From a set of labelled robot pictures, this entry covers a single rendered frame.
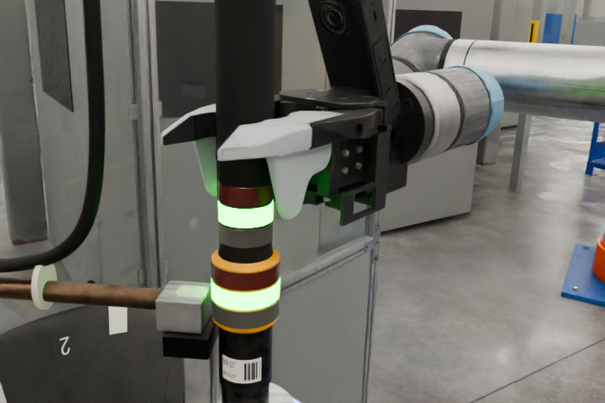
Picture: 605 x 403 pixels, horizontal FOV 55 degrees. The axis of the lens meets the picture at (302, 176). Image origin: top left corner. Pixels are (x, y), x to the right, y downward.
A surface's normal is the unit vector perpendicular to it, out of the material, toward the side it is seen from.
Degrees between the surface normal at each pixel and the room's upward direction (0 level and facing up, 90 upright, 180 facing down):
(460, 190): 90
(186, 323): 90
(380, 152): 90
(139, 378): 41
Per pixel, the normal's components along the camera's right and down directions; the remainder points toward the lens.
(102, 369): 0.01, -0.50
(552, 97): -0.55, 0.47
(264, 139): 0.25, -0.53
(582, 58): -0.39, -0.52
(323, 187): -0.64, 0.20
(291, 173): 0.84, 0.18
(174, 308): -0.09, 0.27
